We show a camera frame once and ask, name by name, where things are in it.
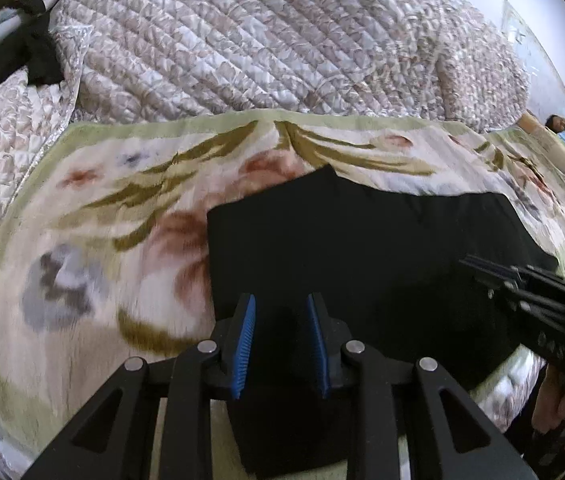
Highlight clear wall decoration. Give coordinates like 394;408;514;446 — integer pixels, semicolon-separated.
501;0;531;47

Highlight quilted floral bedspread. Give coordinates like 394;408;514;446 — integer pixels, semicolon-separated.
0;0;533;306

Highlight floral fleece blanket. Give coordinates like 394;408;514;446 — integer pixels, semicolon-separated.
0;110;565;480

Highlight black pants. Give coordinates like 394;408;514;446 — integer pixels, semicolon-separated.
206;165;561;480

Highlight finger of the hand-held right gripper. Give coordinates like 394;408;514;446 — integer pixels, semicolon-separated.
460;254;521;283
487;280;526;306

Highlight dark cloth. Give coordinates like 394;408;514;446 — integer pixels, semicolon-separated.
0;0;66;108

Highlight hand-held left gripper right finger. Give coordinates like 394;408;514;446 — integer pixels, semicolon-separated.
305;292;538;480

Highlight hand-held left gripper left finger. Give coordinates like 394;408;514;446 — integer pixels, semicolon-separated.
22;292;258;480

